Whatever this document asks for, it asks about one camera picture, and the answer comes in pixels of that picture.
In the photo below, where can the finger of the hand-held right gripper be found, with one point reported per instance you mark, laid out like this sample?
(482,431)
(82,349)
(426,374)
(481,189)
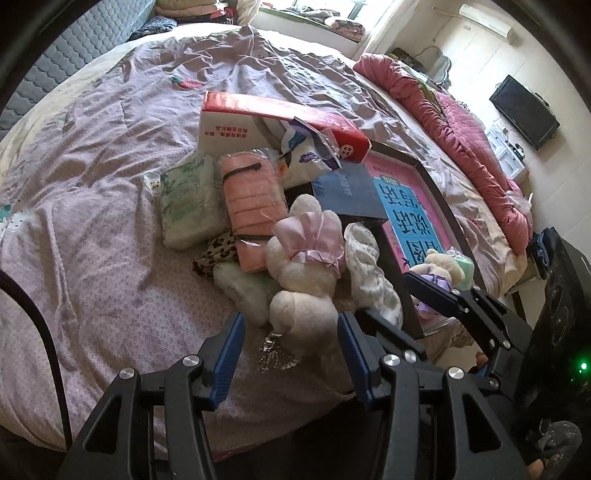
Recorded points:
(434,293)

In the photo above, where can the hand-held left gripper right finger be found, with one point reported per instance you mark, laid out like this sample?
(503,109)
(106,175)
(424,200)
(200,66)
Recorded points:
(353,355)

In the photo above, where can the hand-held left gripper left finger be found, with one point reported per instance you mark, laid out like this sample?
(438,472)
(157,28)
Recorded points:
(228,360)

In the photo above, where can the cream plush bear pink dress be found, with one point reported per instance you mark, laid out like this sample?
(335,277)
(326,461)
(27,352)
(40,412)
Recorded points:
(295,272)

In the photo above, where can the purple and white packet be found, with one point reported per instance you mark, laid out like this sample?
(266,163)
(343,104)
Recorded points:
(302,157)

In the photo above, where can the small teddy bear purple bow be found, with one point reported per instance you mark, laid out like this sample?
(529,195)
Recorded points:
(438,263)

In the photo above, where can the light green sponge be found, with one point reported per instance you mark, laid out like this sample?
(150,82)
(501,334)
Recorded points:
(464,270)

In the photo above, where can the white knitted cloth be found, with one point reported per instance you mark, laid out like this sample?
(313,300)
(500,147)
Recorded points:
(369,272)

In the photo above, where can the light green fluffy cloth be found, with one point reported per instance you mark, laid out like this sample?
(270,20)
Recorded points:
(244,290)

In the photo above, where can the pink and blue book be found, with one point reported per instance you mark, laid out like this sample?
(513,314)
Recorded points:
(415,217)

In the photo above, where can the leopard print cloth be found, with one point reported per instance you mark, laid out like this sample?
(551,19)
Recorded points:
(214,254)

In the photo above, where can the dark blue notebook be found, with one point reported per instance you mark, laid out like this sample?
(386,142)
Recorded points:
(346,194)

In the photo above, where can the white drawer cabinet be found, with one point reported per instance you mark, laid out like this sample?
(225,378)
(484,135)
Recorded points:
(505,152)

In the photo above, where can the pink quilt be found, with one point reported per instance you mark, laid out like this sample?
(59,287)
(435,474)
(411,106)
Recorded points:
(461,134)

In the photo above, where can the green and white tissue pack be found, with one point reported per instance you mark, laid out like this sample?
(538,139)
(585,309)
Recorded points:
(189,203)

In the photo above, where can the black television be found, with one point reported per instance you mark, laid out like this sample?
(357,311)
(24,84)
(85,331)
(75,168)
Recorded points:
(521,110)

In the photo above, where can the standing fan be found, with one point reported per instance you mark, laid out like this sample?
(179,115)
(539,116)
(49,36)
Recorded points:
(442,69)

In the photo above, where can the bed with lilac sheet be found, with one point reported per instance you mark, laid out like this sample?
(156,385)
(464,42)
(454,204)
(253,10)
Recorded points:
(138,138)

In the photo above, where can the red tissue box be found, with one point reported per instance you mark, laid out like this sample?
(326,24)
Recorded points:
(240,115)

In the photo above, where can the white air conditioner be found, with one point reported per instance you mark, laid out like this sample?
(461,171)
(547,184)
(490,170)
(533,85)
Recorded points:
(485,23)

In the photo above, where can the clothes on window sill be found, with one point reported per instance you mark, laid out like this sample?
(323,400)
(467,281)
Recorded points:
(344,27)

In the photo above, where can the blue knitted cloth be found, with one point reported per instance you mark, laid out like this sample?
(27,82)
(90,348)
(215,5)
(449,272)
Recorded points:
(152,25)

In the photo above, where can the grey quilted headboard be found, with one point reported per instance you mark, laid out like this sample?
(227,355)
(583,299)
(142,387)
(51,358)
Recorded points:
(69,50)

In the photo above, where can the pile of folded blankets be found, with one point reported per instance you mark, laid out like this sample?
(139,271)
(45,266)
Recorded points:
(198,9)

